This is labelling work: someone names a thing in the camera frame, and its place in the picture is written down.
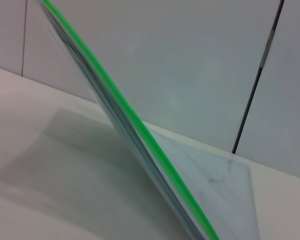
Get translucent document bag green zip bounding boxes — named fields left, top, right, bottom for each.
left=34, top=0, right=261, bottom=240

